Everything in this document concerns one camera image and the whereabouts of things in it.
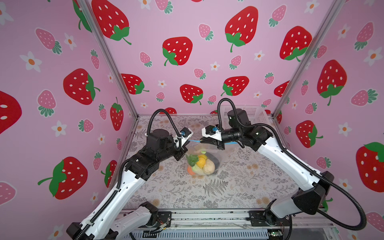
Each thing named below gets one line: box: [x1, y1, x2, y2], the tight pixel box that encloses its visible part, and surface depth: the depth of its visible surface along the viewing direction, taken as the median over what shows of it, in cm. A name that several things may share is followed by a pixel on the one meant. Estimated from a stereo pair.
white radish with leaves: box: [186, 154, 204, 176], surface depth 78 cm
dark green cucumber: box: [206, 152, 220, 170], surface depth 85 cm
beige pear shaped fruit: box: [203, 159, 216, 174], surface depth 83 cm
